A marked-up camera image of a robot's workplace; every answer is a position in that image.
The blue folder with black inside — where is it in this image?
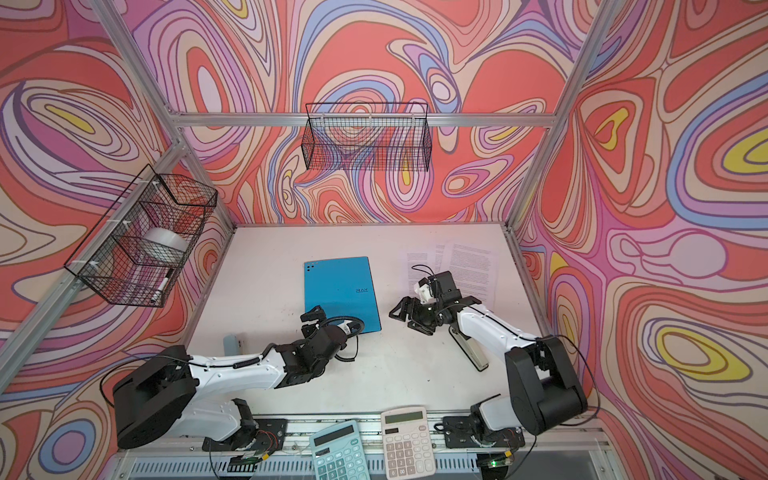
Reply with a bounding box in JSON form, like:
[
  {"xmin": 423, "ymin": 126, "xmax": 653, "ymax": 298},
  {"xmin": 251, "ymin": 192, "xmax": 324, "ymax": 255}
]
[{"xmin": 303, "ymin": 256, "xmax": 381, "ymax": 334}]

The printed white paper sheet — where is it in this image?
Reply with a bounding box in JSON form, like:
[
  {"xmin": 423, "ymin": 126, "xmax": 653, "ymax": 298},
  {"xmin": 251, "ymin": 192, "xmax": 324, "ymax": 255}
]
[{"xmin": 442, "ymin": 242, "xmax": 499, "ymax": 309}]

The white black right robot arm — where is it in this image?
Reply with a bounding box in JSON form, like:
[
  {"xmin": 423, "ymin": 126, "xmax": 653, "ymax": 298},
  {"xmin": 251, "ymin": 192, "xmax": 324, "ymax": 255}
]
[{"xmin": 388, "ymin": 296, "xmax": 590, "ymax": 448}]

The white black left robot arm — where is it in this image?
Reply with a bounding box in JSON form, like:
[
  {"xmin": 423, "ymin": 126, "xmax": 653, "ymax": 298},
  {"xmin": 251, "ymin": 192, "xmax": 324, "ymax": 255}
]
[{"xmin": 113, "ymin": 306, "xmax": 365, "ymax": 451}]

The beige black stapler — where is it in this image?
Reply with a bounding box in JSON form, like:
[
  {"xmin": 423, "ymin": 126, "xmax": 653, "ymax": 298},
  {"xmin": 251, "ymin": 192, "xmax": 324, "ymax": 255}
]
[{"xmin": 449, "ymin": 325, "xmax": 489, "ymax": 372}]

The light blue stapler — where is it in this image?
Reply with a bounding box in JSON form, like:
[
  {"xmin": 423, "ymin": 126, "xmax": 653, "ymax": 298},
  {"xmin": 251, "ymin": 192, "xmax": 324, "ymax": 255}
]
[{"xmin": 223, "ymin": 335, "xmax": 243, "ymax": 356}]

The teal calculator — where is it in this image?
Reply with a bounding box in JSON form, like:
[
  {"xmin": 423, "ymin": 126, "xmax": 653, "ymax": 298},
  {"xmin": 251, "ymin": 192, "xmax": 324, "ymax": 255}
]
[{"xmin": 309, "ymin": 420, "xmax": 370, "ymax": 480}]

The pink white calculator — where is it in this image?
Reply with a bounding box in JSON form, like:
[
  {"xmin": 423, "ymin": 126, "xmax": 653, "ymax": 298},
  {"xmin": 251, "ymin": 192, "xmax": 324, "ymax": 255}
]
[{"xmin": 380, "ymin": 406, "xmax": 437, "ymax": 480}]

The white tape roll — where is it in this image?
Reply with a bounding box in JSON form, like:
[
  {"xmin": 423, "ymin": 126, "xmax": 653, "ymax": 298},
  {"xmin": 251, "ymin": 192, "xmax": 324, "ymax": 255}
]
[{"xmin": 141, "ymin": 227, "xmax": 188, "ymax": 261}]

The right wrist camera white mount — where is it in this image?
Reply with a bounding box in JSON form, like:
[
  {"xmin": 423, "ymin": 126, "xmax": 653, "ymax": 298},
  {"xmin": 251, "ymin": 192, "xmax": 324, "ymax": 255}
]
[{"xmin": 414, "ymin": 271, "xmax": 462, "ymax": 304}]

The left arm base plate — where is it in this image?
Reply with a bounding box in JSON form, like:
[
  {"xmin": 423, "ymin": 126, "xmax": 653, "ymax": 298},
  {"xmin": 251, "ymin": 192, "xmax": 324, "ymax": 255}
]
[{"xmin": 202, "ymin": 418, "xmax": 288, "ymax": 472}]

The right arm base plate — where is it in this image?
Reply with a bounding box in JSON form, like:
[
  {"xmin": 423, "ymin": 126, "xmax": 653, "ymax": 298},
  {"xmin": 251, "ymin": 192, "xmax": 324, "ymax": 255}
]
[{"xmin": 434, "ymin": 414, "xmax": 526, "ymax": 469}]

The black wire basket back wall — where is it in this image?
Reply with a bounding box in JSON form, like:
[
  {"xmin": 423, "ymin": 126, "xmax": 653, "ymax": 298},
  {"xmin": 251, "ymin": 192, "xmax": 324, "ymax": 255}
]
[{"xmin": 301, "ymin": 101, "xmax": 433, "ymax": 172}]

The black wire basket wall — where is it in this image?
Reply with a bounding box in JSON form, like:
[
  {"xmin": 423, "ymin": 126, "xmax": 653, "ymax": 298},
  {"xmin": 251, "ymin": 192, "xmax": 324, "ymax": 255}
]
[
  {"xmin": 64, "ymin": 165, "xmax": 218, "ymax": 308},
  {"xmin": 301, "ymin": 101, "xmax": 433, "ymax": 172}
]

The black wire basket left wall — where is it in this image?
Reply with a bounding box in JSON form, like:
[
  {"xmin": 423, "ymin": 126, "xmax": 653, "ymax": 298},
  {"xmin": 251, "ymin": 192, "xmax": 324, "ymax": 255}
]
[{"xmin": 64, "ymin": 165, "xmax": 218, "ymax": 308}]

